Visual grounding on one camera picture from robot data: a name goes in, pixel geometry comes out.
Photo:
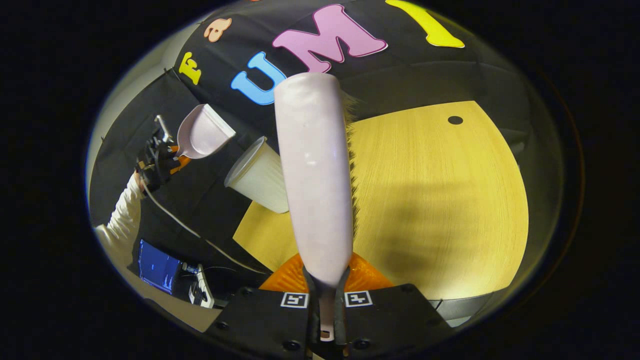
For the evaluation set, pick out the wooden desktop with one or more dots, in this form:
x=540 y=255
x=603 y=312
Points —
x=440 y=200

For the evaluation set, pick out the white power strip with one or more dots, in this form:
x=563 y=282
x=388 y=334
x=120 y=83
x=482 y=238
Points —
x=202 y=290

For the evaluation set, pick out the small purple broom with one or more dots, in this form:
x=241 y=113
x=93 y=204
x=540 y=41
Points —
x=312 y=175

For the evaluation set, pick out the purple plastic dustpan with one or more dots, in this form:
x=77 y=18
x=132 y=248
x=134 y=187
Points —
x=202 y=132

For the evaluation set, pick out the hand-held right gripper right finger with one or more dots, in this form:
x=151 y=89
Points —
x=390 y=320

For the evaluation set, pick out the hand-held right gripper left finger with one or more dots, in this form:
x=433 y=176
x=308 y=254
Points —
x=265 y=320

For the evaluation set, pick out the laptop with blue screen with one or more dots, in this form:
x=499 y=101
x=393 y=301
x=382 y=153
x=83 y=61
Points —
x=157 y=267

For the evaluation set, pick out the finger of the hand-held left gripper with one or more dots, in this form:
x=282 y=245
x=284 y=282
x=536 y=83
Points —
x=181 y=164
x=174 y=148

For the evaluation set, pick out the white ribbed garbage bin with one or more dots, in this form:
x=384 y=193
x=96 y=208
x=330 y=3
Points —
x=260 y=180

